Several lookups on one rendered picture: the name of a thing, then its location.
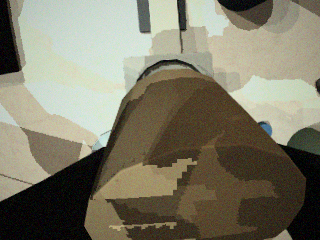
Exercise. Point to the grey-blue cylinder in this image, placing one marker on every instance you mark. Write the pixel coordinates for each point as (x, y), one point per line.
(240, 5)

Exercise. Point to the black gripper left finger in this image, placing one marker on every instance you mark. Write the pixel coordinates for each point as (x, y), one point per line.
(53, 209)

